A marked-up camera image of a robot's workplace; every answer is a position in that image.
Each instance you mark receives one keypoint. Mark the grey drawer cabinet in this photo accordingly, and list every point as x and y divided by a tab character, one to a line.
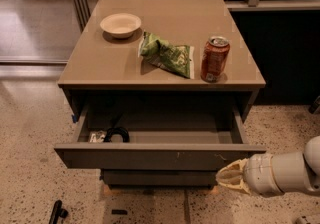
159	90

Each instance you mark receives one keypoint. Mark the blue tape piece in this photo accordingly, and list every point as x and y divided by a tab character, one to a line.
74	118

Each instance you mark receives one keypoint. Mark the grey drawer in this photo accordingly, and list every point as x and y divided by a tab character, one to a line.
159	178
158	138

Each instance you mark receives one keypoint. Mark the white packet in drawer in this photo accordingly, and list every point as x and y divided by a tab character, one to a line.
97	136

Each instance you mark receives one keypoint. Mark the black object on floor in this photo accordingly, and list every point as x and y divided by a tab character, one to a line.
57	212

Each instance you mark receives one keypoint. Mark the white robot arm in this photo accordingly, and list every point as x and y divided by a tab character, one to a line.
270	175

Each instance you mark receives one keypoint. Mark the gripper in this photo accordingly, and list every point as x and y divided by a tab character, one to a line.
259	173

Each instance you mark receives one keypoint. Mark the beige ceramic bowl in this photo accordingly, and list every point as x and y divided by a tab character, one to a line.
121	25

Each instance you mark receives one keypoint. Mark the red soda can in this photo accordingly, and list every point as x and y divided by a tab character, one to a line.
214	58

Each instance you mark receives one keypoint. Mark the dark object right edge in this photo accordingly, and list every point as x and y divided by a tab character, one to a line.
315	106

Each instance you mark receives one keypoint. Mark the grey top drawer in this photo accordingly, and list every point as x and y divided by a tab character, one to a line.
158	138

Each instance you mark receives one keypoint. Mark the grey object floor corner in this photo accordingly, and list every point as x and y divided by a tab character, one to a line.
310	219

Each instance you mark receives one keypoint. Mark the green chip bag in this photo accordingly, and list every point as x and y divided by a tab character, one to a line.
162	54

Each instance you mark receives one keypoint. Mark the grey lower drawer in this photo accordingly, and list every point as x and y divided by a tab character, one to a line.
159	178

